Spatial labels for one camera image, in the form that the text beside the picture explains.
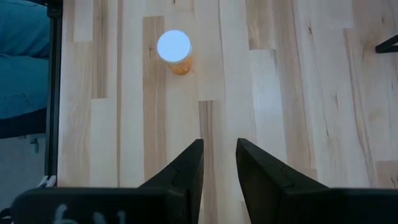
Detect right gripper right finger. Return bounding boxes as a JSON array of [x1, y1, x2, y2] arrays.
[[236, 138, 398, 224]]

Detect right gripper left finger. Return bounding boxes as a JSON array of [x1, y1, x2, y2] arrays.
[[12, 138, 205, 224]]

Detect orange pill bottle white cap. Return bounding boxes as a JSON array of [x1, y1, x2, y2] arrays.
[[156, 29, 193, 76]]

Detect wooden shelf black legs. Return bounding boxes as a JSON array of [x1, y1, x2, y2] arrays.
[[374, 34, 398, 54]]

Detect black chair seat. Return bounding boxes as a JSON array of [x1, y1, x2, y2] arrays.
[[0, 107, 47, 140]]

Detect blue cloth at left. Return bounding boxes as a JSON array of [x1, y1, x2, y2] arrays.
[[0, 0, 50, 121]]

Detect black aluminium table frame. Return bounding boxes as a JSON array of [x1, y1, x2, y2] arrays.
[[37, 0, 64, 189]]

